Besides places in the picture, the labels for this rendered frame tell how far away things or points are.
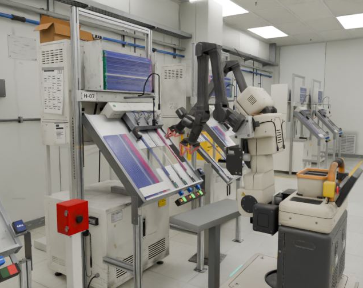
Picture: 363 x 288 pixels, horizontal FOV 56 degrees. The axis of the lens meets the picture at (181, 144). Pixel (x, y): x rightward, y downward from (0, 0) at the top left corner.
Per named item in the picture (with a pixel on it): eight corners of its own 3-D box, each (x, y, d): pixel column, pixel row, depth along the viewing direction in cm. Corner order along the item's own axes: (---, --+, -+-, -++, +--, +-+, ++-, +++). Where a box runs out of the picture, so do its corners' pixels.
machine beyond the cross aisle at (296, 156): (330, 171, 681) (335, 75, 661) (322, 178, 613) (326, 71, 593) (264, 165, 756) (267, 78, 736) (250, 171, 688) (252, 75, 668)
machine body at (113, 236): (170, 262, 281) (169, 188, 275) (108, 302, 223) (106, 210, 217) (113, 244, 317) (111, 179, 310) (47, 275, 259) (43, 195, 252)
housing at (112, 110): (147, 122, 278) (158, 110, 272) (103, 124, 238) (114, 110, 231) (142, 115, 281) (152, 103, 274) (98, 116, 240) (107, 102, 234)
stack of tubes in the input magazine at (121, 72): (152, 92, 271) (152, 58, 268) (105, 90, 229) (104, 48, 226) (140, 92, 278) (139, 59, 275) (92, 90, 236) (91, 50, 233)
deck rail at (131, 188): (140, 207, 203) (146, 201, 200) (138, 208, 201) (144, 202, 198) (82, 120, 225) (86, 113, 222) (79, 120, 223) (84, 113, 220)
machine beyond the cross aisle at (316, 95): (343, 162, 800) (347, 80, 780) (336, 167, 732) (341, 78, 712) (284, 157, 875) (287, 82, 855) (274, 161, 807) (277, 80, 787)
